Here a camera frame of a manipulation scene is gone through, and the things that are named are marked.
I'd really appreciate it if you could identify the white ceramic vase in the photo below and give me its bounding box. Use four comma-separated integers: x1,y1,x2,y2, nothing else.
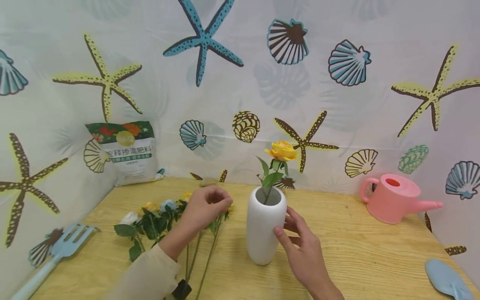
246,186,288,266

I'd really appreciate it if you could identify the blue artificial rose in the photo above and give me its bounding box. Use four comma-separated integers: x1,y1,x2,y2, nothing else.
160,199,180,234

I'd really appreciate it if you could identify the white artificial rose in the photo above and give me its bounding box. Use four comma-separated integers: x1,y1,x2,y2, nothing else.
114,211,150,263

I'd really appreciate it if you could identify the black wrist band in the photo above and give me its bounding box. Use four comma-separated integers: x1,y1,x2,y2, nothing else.
172,280,193,300

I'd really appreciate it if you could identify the person's right forearm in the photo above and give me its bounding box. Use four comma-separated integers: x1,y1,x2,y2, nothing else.
310,277,345,300

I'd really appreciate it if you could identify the person's right hand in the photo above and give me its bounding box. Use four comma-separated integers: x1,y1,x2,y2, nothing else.
273,206,332,293

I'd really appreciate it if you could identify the white fertiliser bag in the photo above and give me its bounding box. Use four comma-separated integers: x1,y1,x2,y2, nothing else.
85,121,166,187

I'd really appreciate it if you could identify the light blue garden trowel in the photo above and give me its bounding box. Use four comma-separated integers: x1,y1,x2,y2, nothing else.
424,259,475,300

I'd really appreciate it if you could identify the person's left hand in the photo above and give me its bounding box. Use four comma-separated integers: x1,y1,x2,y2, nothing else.
180,185,234,241

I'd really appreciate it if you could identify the pink watering can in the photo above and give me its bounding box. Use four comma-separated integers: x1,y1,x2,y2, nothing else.
360,173,443,225

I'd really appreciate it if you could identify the light blue garden fork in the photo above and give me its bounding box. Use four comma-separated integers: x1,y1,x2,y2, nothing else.
10,223,101,300

